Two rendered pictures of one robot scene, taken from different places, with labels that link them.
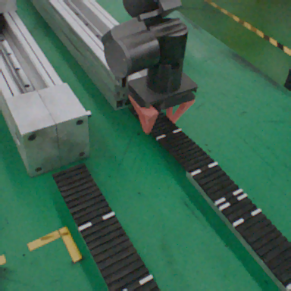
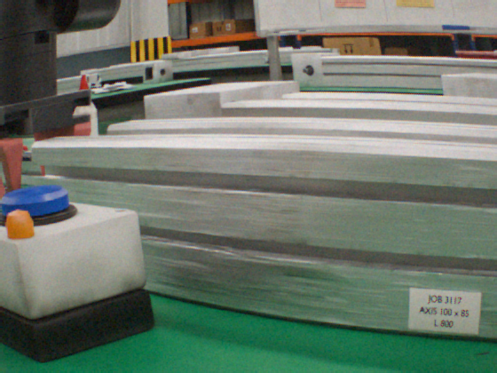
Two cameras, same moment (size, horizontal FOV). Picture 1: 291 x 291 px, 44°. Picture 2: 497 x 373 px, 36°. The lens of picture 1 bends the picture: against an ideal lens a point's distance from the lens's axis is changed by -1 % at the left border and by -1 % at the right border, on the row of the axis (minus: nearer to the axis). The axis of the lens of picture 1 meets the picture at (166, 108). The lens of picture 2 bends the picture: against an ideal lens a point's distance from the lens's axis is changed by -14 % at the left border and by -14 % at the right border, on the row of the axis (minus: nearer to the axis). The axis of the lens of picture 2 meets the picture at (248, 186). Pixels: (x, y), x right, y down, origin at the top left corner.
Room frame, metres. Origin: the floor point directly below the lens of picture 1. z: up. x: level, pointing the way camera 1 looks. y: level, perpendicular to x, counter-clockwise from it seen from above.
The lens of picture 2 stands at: (1.14, 0.06, 0.91)
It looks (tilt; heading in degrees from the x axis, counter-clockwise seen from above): 9 degrees down; 169
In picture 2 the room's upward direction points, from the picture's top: 5 degrees counter-clockwise
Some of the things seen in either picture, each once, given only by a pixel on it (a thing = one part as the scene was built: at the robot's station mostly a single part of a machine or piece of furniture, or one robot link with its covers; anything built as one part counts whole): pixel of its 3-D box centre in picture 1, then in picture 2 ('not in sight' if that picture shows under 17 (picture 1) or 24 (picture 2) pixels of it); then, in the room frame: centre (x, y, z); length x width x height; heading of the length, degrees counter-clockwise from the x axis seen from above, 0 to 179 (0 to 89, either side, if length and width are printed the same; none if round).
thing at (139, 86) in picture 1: (164, 73); (26, 78); (0.49, 0.01, 0.91); 0.10 x 0.07 x 0.07; 128
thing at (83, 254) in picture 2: not in sight; (55, 269); (0.74, 0.04, 0.81); 0.10 x 0.08 x 0.06; 127
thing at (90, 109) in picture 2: not in sight; (84, 114); (-0.06, 0.06, 0.84); 0.04 x 0.04 x 0.12
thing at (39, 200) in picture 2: not in sight; (34, 210); (0.74, 0.03, 0.84); 0.04 x 0.04 x 0.02
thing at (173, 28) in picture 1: (164, 42); (31, 9); (0.49, 0.01, 0.97); 0.07 x 0.06 x 0.07; 136
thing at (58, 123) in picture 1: (56, 126); (216, 144); (0.43, 0.17, 0.83); 0.12 x 0.09 x 0.10; 127
